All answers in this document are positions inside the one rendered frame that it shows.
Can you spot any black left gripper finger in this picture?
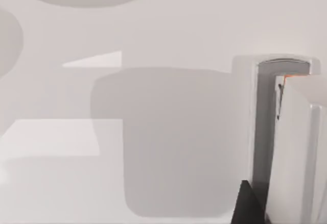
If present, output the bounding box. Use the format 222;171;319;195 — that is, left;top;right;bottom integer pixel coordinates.
230;180;269;224

